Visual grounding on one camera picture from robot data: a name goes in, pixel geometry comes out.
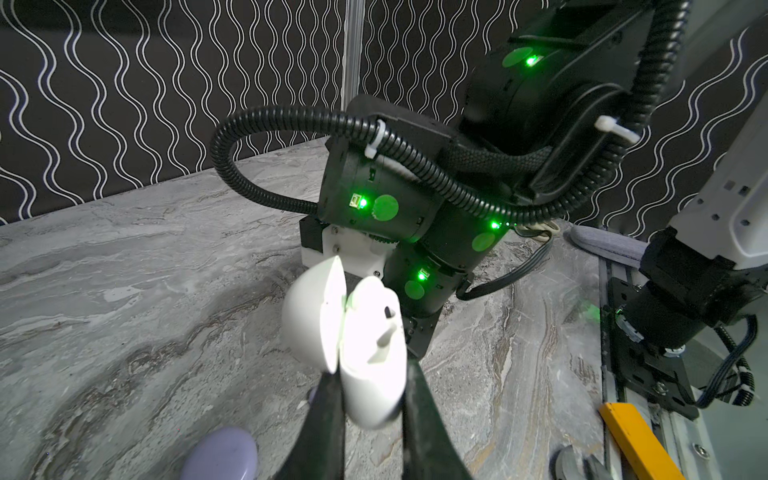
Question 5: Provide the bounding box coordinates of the white earbud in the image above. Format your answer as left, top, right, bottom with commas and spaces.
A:
362, 287, 406, 367

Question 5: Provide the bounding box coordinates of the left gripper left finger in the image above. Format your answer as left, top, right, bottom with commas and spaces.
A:
274, 372, 346, 479

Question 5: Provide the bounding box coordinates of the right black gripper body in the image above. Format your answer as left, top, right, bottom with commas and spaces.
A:
299, 216, 471, 359

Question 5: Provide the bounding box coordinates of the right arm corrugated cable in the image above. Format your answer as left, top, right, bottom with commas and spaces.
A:
209, 0, 694, 228

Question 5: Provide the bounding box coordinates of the grey purple cloth pad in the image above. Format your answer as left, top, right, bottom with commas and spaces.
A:
569, 225, 648, 269

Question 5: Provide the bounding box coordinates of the white earbud charging case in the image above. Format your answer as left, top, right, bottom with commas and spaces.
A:
282, 256, 408, 430

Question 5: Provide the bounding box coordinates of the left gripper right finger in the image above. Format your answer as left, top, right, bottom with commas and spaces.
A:
401, 359, 472, 479

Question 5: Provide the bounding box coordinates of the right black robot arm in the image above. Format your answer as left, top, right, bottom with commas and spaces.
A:
300, 1, 767, 419

